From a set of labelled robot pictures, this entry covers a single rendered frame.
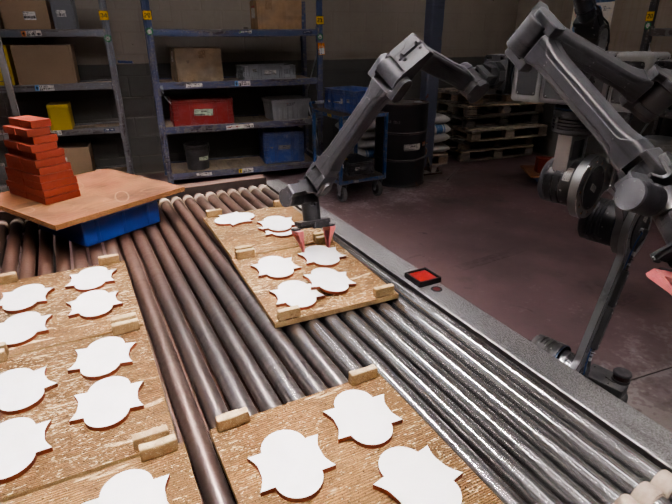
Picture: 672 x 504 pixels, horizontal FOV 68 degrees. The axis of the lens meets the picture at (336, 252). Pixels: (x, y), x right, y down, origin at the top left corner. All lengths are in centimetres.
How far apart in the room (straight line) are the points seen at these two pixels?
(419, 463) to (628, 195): 57
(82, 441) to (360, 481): 48
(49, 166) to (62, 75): 401
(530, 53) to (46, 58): 522
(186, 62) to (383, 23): 265
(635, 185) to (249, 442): 79
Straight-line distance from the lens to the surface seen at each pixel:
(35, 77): 595
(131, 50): 634
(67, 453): 100
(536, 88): 172
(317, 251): 156
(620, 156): 109
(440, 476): 86
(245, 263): 153
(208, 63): 582
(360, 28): 691
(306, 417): 95
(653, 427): 112
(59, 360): 123
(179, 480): 89
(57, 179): 196
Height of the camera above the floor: 158
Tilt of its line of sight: 24 degrees down
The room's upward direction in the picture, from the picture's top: straight up
